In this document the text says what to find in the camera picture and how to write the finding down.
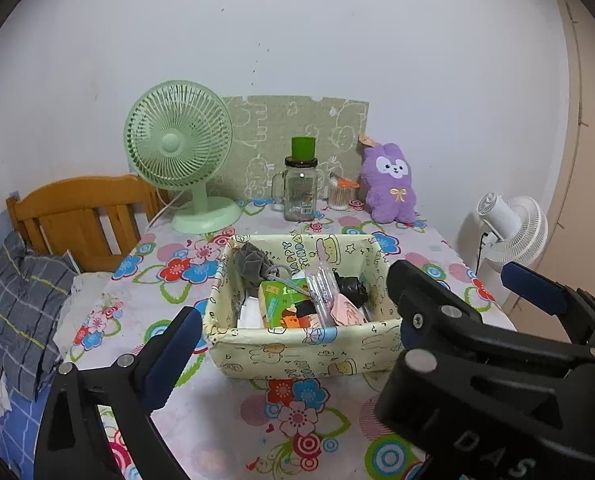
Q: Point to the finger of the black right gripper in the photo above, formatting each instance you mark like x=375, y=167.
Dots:
x=574, y=308
x=434, y=319

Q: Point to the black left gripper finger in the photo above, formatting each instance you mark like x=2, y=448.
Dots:
x=72, y=443

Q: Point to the black bag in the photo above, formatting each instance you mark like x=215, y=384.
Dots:
x=352, y=288

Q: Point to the pink pig tissue pack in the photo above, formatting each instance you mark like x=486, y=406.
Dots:
x=345, y=313

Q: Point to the clear plastic bag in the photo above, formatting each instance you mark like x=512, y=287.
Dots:
x=322, y=286

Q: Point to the green wet wipes pack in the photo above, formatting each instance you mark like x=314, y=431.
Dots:
x=275, y=296

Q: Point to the grey sock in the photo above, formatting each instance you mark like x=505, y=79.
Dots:
x=255, y=267

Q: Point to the cartoon animal tissue pack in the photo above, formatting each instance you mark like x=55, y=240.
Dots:
x=302, y=315

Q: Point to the white standing fan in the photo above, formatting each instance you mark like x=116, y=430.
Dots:
x=513, y=230

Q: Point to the yellow cartoon fabric storage box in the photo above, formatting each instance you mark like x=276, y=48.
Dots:
x=303, y=352

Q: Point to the purple plush bunny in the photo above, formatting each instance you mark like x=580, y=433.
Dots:
x=388, y=181

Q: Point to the floral tablecloth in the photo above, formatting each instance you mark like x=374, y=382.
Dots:
x=220, y=427

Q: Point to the toothpick jar orange lid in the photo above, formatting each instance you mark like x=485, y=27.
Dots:
x=341, y=192

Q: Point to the grey plaid pillow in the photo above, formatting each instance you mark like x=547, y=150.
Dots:
x=33, y=291

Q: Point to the glass jar mug green lid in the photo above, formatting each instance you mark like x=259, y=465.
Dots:
x=295, y=189

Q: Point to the wooden bed headboard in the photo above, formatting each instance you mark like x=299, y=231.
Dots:
x=93, y=218

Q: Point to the green cartoon board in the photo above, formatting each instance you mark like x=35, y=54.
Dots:
x=263, y=128

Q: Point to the green desk fan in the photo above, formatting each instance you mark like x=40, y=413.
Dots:
x=177, y=136

